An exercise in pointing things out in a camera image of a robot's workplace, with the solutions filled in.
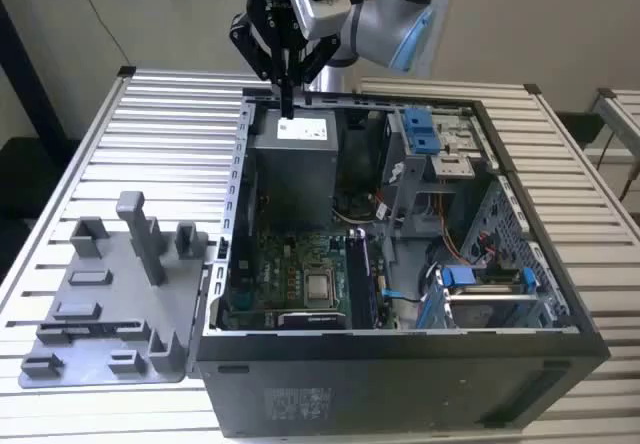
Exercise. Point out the metal slat side table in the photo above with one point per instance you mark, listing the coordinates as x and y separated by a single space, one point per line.
622 111

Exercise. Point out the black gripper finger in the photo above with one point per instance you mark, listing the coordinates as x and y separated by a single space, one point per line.
320 59
250 44

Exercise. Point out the grey parts rack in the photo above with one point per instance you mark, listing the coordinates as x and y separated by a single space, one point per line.
125 289

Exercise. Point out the teal expansion slot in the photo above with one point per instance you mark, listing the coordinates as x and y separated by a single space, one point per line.
241 300

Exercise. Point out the black graphics card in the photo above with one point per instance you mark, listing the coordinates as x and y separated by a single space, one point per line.
310 320

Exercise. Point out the hard disk in blue carrier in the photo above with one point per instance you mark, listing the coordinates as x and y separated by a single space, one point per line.
457 278

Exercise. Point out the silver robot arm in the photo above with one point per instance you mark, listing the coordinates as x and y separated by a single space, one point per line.
385 24

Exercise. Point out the black PC case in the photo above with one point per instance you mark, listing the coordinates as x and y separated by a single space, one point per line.
350 364

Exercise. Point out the silver CPU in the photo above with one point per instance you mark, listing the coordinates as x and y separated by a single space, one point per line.
320 288

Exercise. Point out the green motherboard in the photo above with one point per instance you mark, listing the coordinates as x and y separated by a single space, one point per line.
280 264

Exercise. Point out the blue plastic drive latch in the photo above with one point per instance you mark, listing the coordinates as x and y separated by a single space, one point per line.
417 124

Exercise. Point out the grey metal drive cage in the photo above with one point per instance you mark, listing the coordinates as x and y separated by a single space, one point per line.
415 174

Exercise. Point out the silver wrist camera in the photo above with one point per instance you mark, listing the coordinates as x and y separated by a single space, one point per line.
320 9

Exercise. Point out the grey power supply unit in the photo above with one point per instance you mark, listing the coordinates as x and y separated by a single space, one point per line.
295 184

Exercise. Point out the black RAM slot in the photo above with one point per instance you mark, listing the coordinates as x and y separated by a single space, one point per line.
358 284
364 284

